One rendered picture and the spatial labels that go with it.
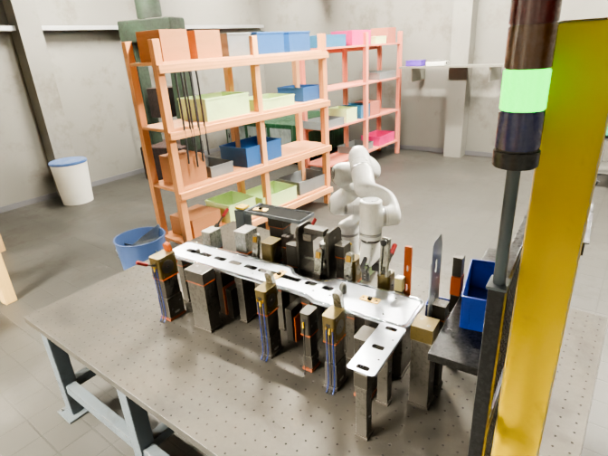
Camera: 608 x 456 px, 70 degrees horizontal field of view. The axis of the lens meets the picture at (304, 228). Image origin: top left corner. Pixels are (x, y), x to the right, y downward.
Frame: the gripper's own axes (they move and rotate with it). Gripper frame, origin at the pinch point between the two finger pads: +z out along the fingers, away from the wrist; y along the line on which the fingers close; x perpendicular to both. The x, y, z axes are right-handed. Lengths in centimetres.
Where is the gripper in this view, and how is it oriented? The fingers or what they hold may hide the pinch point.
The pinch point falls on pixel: (370, 273)
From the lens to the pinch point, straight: 179.1
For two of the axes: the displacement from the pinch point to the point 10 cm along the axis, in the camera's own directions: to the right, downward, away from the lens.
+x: 8.4, 1.6, -5.2
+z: 0.6, 9.2, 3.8
